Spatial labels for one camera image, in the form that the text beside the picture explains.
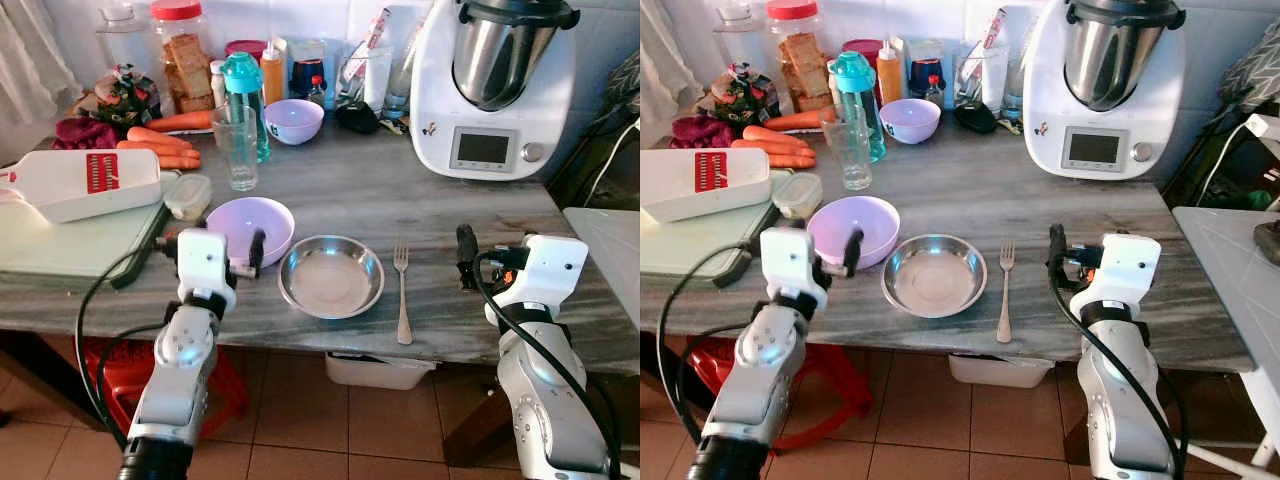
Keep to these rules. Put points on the dark blue canister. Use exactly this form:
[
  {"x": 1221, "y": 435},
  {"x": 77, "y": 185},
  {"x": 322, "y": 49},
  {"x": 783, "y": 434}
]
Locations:
[
  {"x": 922, "y": 68},
  {"x": 306, "y": 68}
]

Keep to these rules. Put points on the small red capped bottle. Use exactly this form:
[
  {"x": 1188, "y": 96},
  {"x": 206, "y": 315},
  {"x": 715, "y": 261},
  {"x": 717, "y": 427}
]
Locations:
[
  {"x": 934, "y": 92},
  {"x": 316, "y": 93}
]

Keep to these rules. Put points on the white plastic tray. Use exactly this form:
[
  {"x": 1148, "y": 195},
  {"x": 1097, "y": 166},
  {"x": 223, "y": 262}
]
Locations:
[
  {"x": 380, "y": 372},
  {"x": 1000, "y": 371}
]

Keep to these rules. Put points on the white food processor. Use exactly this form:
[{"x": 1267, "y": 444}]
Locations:
[
  {"x": 440, "y": 110},
  {"x": 1050, "y": 110}
]

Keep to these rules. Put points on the clear glass bottle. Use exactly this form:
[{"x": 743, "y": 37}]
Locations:
[
  {"x": 398, "y": 85},
  {"x": 1012, "y": 85}
]

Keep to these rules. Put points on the large lavender plastic bowl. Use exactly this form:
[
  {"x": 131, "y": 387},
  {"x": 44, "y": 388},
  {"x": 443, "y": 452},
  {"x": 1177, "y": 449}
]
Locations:
[
  {"x": 235, "y": 218},
  {"x": 835, "y": 215}
]

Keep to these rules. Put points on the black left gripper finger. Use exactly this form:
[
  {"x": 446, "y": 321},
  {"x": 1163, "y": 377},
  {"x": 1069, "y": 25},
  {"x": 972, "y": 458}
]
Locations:
[
  {"x": 166, "y": 248},
  {"x": 752, "y": 250},
  {"x": 853, "y": 252},
  {"x": 257, "y": 252}
]

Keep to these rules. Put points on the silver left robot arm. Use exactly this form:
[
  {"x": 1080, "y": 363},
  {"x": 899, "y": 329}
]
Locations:
[
  {"x": 180, "y": 350},
  {"x": 765, "y": 350}
]

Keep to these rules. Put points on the clear glass tumbler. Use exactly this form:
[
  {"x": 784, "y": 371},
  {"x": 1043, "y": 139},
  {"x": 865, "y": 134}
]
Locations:
[
  {"x": 237, "y": 150},
  {"x": 848, "y": 150}
]

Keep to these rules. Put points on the small black rounded object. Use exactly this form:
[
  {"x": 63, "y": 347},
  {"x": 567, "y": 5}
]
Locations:
[
  {"x": 975, "y": 118},
  {"x": 356, "y": 118}
]

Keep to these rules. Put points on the orange sauce bottle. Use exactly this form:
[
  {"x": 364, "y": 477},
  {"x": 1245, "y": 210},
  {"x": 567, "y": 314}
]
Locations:
[
  {"x": 271, "y": 75},
  {"x": 889, "y": 75}
]

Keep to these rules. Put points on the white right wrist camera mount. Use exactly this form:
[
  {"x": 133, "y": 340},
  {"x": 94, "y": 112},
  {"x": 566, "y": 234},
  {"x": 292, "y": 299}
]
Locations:
[
  {"x": 555, "y": 270},
  {"x": 1130, "y": 270}
]

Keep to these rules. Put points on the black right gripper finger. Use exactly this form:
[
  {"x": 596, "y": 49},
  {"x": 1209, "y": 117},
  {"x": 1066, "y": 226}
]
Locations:
[
  {"x": 1057, "y": 255},
  {"x": 466, "y": 255}
]

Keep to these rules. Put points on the white mandoline slicer red insert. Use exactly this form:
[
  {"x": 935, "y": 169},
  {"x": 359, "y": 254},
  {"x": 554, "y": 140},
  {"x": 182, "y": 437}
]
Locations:
[
  {"x": 680, "y": 185},
  {"x": 60, "y": 185}
]

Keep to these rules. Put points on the clear glass pitcher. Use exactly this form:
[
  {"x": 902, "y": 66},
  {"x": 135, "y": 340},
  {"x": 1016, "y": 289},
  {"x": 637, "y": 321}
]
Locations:
[
  {"x": 365, "y": 80},
  {"x": 980, "y": 78}
]

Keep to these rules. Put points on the pale green cutting board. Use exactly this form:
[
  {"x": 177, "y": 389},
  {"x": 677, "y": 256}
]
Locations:
[
  {"x": 60, "y": 250},
  {"x": 680, "y": 248}
]

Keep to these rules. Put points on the small clear plastic container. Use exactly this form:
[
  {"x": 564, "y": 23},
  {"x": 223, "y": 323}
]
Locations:
[
  {"x": 797, "y": 196},
  {"x": 188, "y": 197}
]

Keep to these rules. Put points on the red plastic stool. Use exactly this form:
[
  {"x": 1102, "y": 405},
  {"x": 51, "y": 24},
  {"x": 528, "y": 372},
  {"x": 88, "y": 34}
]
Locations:
[
  {"x": 125, "y": 375},
  {"x": 840, "y": 375}
]

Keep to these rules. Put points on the metal fork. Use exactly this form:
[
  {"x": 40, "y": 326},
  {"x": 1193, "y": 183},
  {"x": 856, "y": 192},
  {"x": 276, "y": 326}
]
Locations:
[
  {"x": 1005, "y": 300},
  {"x": 402, "y": 300}
]

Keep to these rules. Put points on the grey patterned cloth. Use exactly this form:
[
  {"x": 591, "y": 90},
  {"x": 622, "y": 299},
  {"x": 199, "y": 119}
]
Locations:
[
  {"x": 1255, "y": 75},
  {"x": 625, "y": 80}
]

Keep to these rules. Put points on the white side table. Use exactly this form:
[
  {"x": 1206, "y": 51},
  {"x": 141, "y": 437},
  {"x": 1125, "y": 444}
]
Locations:
[
  {"x": 610, "y": 250},
  {"x": 1235, "y": 270}
]

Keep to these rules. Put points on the dark red lidded container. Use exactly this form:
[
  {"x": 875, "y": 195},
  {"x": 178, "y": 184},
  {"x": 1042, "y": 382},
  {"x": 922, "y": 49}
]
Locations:
[
  {"x": 862, "y": 46},
  {"x": 245, "y": 47}
]

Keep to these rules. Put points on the red lidded cracker jar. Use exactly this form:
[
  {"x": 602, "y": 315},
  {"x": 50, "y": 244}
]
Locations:
[
  {"x": 185, "y": 65},
  {"x": 800, "y": 65}
]

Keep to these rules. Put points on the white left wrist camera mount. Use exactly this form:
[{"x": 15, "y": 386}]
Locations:
[
  {"x": 795, "y": 260},
  {"x": 205, "y": 260}
]

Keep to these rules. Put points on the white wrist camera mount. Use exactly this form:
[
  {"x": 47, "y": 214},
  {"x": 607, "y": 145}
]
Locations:
[
  {"x": 555, "y": 270},
  {"x": 1130, "y": 270},
  {"x": 795, "y": 260},
  {"x": 205, "y": 260}
]

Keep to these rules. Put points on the teal water bottle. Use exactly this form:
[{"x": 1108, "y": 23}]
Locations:
[
  {"x": 243, "y": 80},
  {"x": 855, "y": 80}
]

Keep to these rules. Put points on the clear plastic jar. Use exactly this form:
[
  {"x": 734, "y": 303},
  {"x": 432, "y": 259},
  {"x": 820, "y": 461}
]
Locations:
[
  {"x": 125, "y": 40},
  {"x": 738, "y": 38}
]

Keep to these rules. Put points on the stainless steel plate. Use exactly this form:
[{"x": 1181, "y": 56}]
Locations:
[
  {"x": 330, "y": 278},
  {"x": 933, "y": 277}
]

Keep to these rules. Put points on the white curtain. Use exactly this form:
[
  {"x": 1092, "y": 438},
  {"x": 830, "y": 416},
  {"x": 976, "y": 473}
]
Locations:
[
  {"x": 25, "y": 60},
  {"x": 665, "y": 70}
]

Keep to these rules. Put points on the small lavender plastic bowl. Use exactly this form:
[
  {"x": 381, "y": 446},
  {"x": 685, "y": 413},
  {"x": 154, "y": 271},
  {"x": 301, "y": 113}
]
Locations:
[
  {"x": 910, "y": 124},
  {"x": 293, "y": 125}
]

